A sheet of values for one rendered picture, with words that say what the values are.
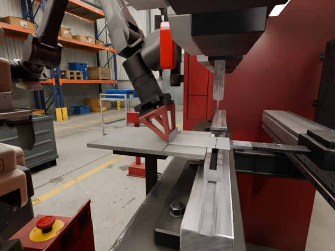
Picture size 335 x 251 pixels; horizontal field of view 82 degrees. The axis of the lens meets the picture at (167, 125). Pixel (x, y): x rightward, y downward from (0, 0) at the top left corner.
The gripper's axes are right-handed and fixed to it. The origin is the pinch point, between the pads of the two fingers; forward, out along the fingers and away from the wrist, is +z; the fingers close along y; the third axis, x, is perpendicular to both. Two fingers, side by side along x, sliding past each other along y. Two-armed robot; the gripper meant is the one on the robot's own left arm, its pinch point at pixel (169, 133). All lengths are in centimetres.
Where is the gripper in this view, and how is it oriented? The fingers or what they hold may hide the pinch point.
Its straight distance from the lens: 46.6
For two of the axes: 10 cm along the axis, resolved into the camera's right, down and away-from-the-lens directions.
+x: -8.5, 4.0, 3.4
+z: 4.4, 9.0, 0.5
